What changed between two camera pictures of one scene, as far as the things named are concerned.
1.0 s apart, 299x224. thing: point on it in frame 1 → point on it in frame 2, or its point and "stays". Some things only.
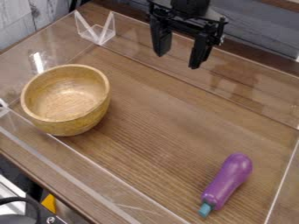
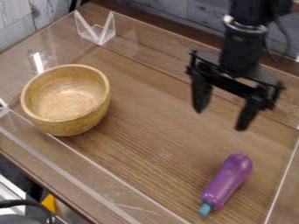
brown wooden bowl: x=64 y=99 stays
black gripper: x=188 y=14 → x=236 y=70
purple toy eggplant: x=221 y=188 stays
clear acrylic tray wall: x=136 y=138 stays
